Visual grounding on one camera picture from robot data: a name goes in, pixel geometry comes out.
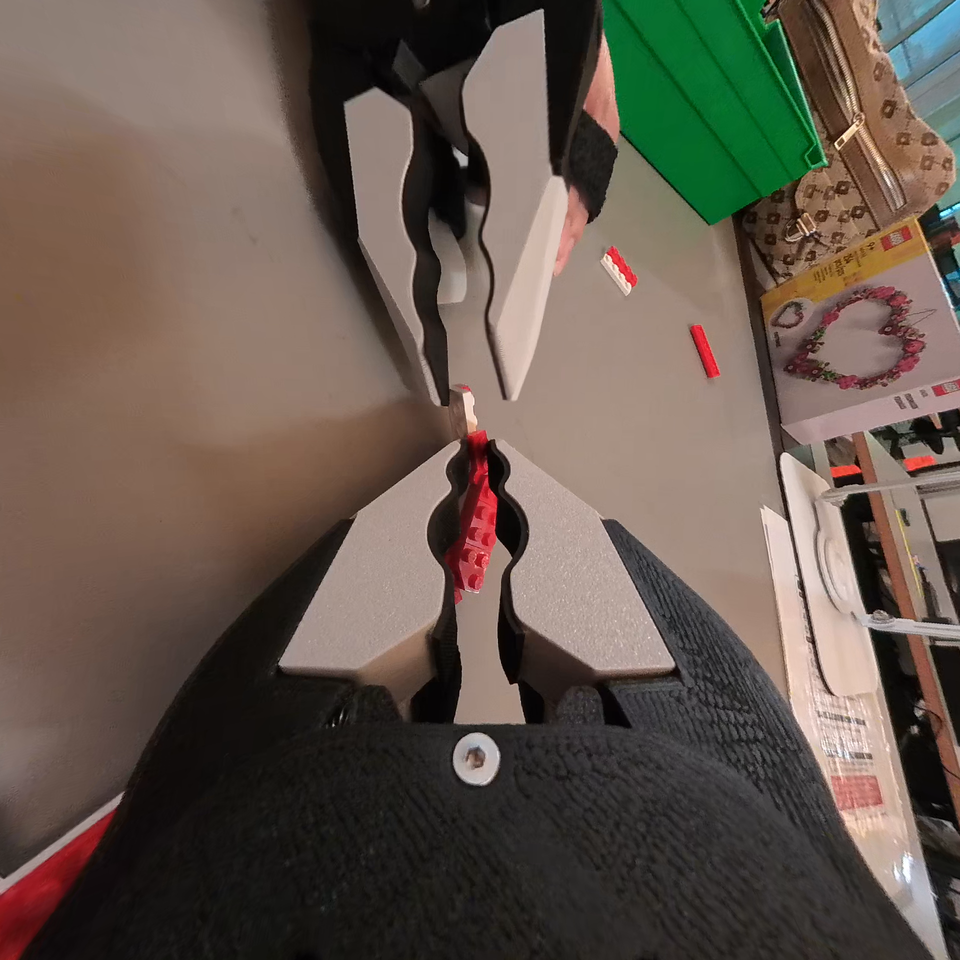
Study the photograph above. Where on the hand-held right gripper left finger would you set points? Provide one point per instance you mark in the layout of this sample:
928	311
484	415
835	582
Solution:
360	592

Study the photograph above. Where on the red and white lego brick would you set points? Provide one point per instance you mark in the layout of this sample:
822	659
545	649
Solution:
619	270

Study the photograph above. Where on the person's left hand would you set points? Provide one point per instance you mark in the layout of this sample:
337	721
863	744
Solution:
574	232

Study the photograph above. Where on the brown patterned handbag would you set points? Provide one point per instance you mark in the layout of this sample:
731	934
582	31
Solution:
862	150

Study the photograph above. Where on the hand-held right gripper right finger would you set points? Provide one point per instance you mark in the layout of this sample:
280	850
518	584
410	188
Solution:
589	592

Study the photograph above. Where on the wooden shelf post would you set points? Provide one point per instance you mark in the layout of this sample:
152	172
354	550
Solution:
896	570

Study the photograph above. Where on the plastic-wrapped paper sheet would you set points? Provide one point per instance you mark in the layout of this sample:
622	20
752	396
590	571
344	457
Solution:
847	757

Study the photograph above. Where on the white lego plate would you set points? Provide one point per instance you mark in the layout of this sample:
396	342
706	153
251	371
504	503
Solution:
461	411

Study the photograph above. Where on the green plastic bin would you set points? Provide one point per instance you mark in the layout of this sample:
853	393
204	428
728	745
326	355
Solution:
697	97

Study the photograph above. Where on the red lego plate assembly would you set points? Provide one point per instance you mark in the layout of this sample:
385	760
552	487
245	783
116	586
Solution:
480	517

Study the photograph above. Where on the large red lego frame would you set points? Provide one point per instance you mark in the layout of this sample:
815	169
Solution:
37	892

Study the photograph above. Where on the small red lego plate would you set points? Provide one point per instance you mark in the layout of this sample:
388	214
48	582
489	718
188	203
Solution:
705	351

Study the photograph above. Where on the lego set box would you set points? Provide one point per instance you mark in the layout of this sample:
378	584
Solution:
862	337

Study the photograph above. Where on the white metal stand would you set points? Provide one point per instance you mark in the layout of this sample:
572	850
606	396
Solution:
836	559

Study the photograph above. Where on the white rounded board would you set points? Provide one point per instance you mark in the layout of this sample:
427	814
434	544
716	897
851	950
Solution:
806	585

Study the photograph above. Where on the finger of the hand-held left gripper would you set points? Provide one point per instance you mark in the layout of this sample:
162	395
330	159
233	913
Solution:
382	195
517	180

